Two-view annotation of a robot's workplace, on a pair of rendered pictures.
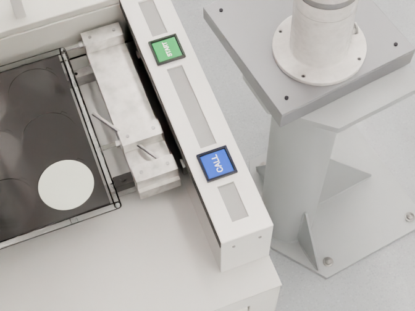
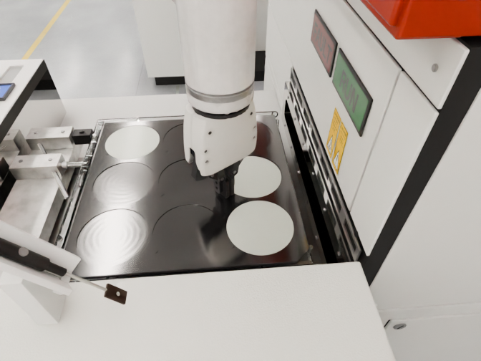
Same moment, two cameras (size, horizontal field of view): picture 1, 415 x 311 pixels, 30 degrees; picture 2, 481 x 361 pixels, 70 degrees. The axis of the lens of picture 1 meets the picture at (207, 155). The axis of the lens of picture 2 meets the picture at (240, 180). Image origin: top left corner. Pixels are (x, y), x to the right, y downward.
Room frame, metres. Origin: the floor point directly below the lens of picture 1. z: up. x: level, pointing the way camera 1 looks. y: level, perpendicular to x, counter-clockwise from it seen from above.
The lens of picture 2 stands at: (1.06, 0.58, 1.32)
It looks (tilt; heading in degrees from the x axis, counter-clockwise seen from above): 46 degrees down; 195
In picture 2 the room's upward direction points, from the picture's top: straight up
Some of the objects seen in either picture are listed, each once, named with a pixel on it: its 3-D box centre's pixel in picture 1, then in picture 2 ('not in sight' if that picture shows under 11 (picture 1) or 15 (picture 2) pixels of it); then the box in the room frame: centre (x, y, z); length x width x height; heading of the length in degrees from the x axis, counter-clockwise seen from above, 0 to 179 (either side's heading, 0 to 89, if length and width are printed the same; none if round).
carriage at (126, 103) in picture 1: (129, 110); (31, 210); (0.79, 0.15, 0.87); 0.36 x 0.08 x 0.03; 19
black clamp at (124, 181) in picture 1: (123, 181); (83, 135); (0.63, 0.15, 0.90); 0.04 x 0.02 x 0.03; 109
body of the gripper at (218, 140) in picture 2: not in sight; (222, 128); (0.70, 0.46, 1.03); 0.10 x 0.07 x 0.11; 143
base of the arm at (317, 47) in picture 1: (323, 18); not in sight; (0.93, -0.23, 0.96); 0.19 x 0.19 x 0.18
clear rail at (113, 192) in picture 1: (88, 123); (79, 187); (0.75, 0.22, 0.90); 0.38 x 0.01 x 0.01; 19
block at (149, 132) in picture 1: (141, 135); (39, 165); (0.72, 0.12, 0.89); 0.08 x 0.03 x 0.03; 109
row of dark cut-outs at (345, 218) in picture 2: not in sight; (316, 140); (0.60, 0.59, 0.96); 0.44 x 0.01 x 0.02; 19
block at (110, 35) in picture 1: (102, 37); not in sight; (0.95, 0.20, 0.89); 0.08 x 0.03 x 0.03; 109
